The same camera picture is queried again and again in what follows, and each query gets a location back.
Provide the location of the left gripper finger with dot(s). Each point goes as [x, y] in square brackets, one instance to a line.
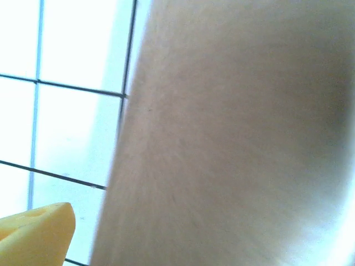
[36, 238]

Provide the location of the brown cardboard paper box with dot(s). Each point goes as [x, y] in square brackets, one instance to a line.
[222, 124]

